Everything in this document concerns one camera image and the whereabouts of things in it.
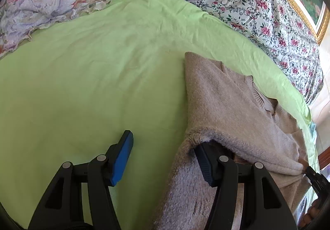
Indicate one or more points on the beige knitted sweater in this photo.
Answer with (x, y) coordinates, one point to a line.
(226, 106)

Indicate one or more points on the pastel floral quilt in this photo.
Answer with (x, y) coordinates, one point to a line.
(43, 0)

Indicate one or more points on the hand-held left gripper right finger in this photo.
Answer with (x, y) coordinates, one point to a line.
(206, 165)

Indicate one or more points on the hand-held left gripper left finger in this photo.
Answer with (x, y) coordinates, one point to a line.
(122, 157)

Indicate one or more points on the light green blanket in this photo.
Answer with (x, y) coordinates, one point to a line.
(90, 85)

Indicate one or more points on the person's right hand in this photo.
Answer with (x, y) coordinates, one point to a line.
(312, 212)

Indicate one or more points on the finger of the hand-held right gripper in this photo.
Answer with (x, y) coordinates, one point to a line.
(318, 181)

